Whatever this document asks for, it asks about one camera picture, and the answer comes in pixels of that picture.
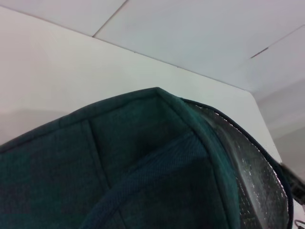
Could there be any dark teal insulated bag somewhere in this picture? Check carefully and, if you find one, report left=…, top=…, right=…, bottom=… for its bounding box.
left=0, top=86, right=305, bottom=229

